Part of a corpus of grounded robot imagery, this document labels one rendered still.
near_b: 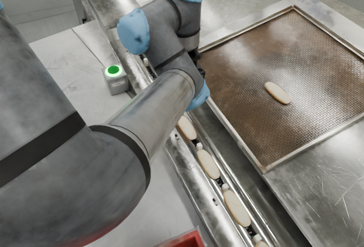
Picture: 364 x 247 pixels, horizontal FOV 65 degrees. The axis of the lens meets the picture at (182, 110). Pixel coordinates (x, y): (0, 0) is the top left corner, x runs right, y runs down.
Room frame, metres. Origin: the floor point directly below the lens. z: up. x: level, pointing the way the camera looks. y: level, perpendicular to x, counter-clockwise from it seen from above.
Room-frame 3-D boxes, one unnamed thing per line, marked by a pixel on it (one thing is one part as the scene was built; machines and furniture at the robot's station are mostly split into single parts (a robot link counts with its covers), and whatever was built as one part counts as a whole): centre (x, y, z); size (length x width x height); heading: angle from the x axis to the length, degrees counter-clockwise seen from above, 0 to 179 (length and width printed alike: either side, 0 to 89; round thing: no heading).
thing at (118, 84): (0.74, 0.23, 0.84); 0.08 x 0.08 x 0.11; 26
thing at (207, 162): (0.40, -0.07, 0.86); 0.10 x 0.04 x 0.01; 26
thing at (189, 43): (0.56, -0.01, 1.16); 0.08 x 0.08 x 0.05
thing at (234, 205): (0.28, -0.14, 0.86); 0.10 x 0.04 x 0.01; 26
